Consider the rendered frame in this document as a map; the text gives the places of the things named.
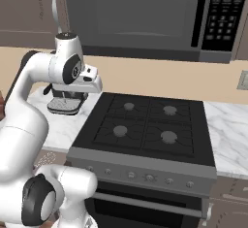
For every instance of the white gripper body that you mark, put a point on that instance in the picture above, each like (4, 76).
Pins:
(93, 86)

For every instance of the brown rounded object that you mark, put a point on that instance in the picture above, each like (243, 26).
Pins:
(2, 105)

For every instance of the brown wall cupboard door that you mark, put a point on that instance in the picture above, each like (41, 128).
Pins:
(22, 12)

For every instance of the brown drawer front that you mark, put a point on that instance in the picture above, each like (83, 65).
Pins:
(232, 186)

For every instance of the brown open drawer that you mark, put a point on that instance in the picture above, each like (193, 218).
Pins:
(61, 158)

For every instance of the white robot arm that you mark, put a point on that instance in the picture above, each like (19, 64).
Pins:
(22, 141)

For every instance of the grey stove knob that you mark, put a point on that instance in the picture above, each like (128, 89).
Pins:
(108, 171)
(169, 180)
(190, 184)
(89, 168)
(131, 175)
(149, 177)

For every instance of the grey microwave oven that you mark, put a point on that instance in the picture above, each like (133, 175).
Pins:
(135, 15)

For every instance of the black oven door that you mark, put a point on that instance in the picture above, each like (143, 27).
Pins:
(142, 217)

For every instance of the black hob stove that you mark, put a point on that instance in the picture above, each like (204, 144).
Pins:
(145, 125)

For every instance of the grey wall socket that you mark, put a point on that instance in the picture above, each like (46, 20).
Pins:
(243, 80)

